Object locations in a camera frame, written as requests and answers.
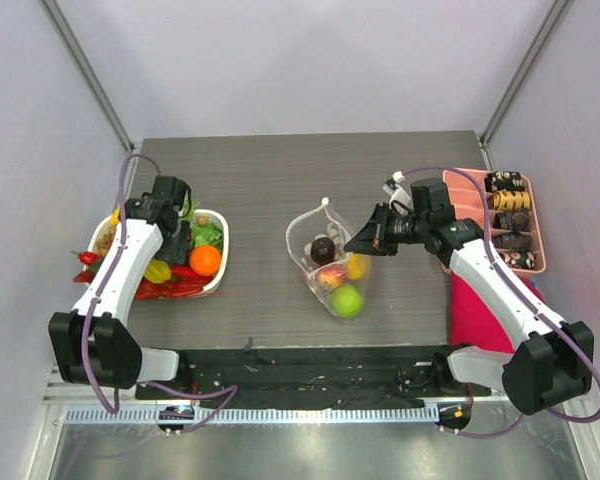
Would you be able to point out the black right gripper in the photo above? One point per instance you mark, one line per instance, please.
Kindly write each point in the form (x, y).
(383, 231)

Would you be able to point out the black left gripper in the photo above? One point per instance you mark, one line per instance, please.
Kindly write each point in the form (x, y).
(176, 252)

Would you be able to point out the yellow lemon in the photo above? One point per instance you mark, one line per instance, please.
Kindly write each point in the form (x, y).
(358, 267)

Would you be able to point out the clear dotted zip bag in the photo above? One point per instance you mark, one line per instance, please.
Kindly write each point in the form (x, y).
(322, 221)

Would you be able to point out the red yellow apple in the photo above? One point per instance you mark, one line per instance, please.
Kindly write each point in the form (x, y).
(331, 277)

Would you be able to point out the green apple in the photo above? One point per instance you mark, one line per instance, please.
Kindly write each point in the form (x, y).
(347, 301)

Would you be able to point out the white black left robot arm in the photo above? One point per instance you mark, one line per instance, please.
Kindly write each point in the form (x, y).
(92, 341)

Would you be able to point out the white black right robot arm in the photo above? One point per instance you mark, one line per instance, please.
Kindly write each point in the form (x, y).
(552, 359)

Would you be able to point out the green lettuce leaf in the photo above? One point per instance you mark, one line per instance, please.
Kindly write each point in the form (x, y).
(203, 231)

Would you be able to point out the orange fruit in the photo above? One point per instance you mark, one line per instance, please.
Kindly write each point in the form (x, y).
(205, 260)

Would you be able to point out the white fruit basket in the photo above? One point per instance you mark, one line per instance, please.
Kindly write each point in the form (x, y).
(209, 289)

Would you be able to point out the yellow bell pepper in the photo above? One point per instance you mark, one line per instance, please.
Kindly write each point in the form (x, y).
(157, 271)

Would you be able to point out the red chili peppers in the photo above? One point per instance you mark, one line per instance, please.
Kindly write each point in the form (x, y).
(184, 283)

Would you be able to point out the yellow bananas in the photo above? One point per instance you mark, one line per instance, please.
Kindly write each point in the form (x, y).
(115, 216)

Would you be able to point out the pink compartment organizer tray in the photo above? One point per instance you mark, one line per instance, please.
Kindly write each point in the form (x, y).
(469, 198)

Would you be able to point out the magenta red cloth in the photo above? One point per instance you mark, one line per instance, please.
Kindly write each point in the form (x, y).
(472, 322)

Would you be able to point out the black white rolled sock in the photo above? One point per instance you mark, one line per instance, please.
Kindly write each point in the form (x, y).
(496, 181)

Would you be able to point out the yellow black rolled sock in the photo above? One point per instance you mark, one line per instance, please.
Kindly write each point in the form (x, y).
(509, 200)

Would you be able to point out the brown dark rolled sock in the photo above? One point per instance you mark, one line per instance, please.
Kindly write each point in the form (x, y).
(514, 221)

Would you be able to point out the dark grey rolled sock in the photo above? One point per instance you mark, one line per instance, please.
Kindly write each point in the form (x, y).
(512, 241)

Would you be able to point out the floral dark rolled sock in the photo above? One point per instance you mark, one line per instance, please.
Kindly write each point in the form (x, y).
(521, 260)

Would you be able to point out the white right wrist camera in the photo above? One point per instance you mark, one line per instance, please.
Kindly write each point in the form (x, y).
(397, 194)

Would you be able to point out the white slotted cable duct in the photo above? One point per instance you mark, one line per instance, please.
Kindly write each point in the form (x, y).
(165, 414)

